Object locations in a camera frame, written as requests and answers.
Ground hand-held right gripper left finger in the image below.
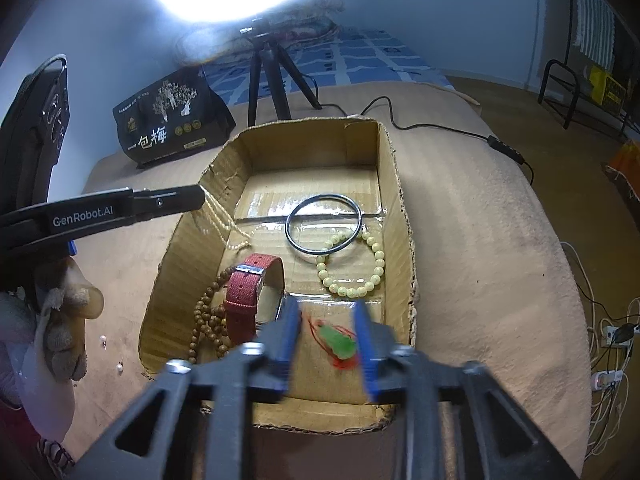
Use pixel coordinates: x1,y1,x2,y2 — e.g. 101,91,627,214
75,300,302,480

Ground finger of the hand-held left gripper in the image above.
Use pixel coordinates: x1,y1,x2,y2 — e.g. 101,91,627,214
131,183,207,217

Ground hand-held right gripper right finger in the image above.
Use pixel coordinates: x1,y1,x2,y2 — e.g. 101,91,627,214
352,302,572,480

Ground green pendant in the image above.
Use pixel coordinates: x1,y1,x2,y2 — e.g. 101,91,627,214
304,309,362,372

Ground white pearl necklace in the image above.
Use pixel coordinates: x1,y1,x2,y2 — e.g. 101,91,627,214
202,187,254,252

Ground red strap wristwatch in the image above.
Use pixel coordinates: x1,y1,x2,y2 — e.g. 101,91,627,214
223,253,292,344

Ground brown wooden bead necklace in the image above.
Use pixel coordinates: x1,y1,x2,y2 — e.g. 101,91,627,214
188,265,236,367

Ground cream bead bracelet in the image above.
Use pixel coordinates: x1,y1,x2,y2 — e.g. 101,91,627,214
314,227,386,299

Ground dark metal bangle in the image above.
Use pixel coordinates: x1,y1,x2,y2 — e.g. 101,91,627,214
284,193,365,261

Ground cardboard box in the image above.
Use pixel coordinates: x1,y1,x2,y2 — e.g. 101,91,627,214
138,116,419,434

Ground person's left forearm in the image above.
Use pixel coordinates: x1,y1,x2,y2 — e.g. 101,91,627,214
0,310,77,442

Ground person's left hand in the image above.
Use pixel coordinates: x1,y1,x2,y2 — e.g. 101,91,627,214
0,255,105,382

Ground black snack bag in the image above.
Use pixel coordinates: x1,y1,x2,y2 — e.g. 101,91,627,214
112,67,237,170

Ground black tripod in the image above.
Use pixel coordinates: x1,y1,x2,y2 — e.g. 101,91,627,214
238,22,324,129

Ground rolled patterned blanket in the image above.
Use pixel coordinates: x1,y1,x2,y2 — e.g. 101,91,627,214
257,4,347,43

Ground blue patterned bed sheet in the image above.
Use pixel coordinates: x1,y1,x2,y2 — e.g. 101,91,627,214
199,25,444,107

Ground patterned dark cloth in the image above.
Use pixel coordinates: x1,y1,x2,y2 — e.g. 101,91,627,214
37,437,77,468

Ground black metal clothes rack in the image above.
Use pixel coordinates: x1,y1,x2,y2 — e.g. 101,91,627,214
537,0,640,142

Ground yellow box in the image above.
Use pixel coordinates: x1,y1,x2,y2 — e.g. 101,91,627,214
587,62,629,114

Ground dark hanging clothes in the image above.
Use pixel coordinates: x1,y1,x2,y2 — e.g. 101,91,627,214
612,19,640,111

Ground striped hanging towel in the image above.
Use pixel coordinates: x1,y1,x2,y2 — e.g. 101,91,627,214
569,0,617,72

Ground white power strip with cables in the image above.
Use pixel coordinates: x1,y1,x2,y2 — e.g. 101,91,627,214
559,241,640,457

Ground black cable with inline switch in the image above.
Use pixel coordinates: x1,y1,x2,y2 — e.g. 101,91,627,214
319,95,537,187

